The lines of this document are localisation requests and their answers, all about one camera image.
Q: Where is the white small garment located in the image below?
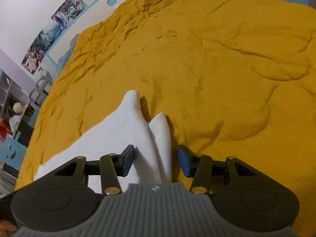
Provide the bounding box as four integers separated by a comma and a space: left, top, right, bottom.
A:
34, 90, 172, 191

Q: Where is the person's hand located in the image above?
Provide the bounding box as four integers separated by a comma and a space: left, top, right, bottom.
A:
0, 219, 18, 232

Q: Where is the mustard yellow bed blanket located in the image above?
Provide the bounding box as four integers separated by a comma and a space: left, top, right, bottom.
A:
16, 0, 315, 236

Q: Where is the cluttered blue white shelf unit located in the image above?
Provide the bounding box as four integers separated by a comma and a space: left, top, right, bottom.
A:
1, 70, 53, 171

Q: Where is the red bag on desk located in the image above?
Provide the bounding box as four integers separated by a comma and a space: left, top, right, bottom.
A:
0, 118, 12, 139

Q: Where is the blue pillow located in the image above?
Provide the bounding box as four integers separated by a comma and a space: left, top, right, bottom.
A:
56, 33, 80, 76

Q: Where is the anime poster strip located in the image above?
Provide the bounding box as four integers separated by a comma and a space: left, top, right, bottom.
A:
21, 0, 87, 74

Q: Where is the white blue bed headboard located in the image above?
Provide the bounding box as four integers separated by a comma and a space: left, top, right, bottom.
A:
46, 0, 126, 67

